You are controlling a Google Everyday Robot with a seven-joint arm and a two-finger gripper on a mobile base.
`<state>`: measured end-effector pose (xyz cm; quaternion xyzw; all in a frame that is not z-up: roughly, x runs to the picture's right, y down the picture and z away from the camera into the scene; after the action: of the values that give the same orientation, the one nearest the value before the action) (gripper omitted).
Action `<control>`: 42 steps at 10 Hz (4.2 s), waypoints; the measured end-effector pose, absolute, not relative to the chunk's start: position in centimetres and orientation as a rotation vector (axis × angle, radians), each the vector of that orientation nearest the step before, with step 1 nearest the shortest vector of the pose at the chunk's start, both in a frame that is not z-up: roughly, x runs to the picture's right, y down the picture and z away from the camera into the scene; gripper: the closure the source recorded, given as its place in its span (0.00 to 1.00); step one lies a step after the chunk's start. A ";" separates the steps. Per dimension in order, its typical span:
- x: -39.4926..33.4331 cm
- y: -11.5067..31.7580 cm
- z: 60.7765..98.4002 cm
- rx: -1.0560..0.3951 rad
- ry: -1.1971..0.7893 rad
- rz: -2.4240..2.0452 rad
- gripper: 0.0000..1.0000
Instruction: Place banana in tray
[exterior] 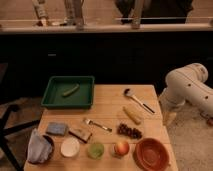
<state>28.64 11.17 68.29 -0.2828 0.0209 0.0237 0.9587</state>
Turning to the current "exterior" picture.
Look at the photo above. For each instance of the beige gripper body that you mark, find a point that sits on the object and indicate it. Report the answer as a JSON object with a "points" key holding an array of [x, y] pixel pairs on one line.
{"points": [[168, 117]]}

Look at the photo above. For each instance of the yellow banana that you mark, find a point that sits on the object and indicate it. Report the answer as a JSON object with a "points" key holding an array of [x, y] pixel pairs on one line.
{"points": [[132, 115]]}

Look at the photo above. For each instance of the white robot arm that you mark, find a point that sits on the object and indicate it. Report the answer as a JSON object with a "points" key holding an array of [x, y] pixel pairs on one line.
{"points": [[186, 84]]}

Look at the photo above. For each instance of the green plastic tray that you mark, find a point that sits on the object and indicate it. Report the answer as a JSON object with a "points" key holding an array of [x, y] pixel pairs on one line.
{"points": [[81, 99]]}

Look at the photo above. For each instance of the orange red bowl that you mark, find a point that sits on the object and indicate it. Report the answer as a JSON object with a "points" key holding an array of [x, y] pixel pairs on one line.
{"points": [[151, 155]]}

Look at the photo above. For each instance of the bunch of dark grapes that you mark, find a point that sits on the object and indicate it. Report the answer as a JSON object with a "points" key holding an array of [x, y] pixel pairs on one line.
{"points": [[133, 133]]}

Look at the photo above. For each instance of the red yellow apple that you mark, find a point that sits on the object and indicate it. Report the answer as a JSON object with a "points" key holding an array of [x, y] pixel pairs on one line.
{"points": [[121, 148]]}

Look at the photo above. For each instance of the silver fork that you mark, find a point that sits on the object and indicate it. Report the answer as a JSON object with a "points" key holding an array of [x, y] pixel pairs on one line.
{"points": [[90, 122]]}

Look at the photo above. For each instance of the green cucumber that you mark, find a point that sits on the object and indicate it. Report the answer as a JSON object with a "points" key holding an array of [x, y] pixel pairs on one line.
{"points": [[71, 91]]}

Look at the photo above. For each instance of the white round plate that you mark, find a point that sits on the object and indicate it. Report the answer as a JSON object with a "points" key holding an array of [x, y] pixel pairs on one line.
{"points": [[70, 147]]}

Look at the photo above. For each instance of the blue grey sponge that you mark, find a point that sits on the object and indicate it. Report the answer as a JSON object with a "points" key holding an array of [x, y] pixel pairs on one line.
{"points": [[54, 128]]}

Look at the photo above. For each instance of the dark bowl under cloth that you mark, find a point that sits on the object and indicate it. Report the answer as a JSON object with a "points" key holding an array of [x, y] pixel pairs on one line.
{"points": [[51, 142]]}

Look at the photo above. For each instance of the grey crumpled cloth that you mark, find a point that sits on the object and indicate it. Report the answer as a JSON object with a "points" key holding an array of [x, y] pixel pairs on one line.
{"points": [[39, 148]]}

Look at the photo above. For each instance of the black office chair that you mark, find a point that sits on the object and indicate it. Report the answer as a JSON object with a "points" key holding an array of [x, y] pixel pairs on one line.
{"points": [[5, 131]]}

